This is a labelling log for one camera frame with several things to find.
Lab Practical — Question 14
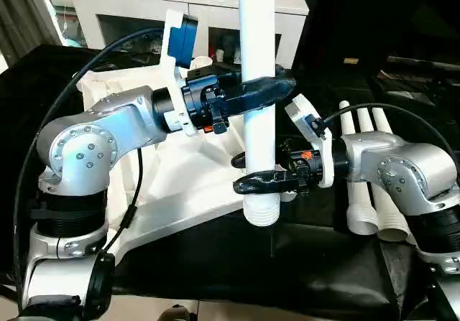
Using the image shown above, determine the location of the white plastic table leg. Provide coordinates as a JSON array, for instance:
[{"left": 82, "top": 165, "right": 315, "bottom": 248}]
[
  {"left": 356, "top": 107, "right": 410, "bottom": 242},
  {"left": 372, "top": 107, "right": 393, "bottom": 134},
  {"left": 236, "top": 0, "right": 280, "bottom": 228},
  {"left": 339, "top": 100, "right": 380, "bottom": 235}
]

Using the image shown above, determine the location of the white plastic table top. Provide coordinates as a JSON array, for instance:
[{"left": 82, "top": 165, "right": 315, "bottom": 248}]
[{"left": 73, "top": 55, "right": 299, "bottom": 264}]

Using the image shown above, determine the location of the black work surface mat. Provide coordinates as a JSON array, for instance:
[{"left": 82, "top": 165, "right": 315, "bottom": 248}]
[{"left": 0, "top": 44, "right": 460, "bottom": 311}]

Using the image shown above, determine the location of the white glass-door cabinet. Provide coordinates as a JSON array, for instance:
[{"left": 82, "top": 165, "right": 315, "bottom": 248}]
[{"left": 70, "top": 0, "right": 310, "bottom": 69}]

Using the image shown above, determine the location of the white and turquoise rack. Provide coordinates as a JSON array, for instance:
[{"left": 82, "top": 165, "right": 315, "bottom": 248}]
[{"left": 42, "top": 0, "right": 87, "bottom": 47}]

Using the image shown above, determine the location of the black metal bar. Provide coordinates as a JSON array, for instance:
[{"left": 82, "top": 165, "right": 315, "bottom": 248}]
[{"left": 386, "top": 55, "right": 460, "bottom": 69}]

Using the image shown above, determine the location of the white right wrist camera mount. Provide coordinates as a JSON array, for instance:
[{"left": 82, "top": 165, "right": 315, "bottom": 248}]
[{"left": 284, "top": 93, "right": 337, "bottom": 188}]

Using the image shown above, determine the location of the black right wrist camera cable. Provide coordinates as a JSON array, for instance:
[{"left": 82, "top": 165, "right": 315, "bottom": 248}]
[{"left": 312, "top": 103, "right": 457, "bottom": 164}]

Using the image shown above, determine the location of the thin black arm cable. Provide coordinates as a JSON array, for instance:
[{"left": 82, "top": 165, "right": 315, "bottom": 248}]
[{"left": 103, "top": 147, "right": 144, "bottom": 256}]

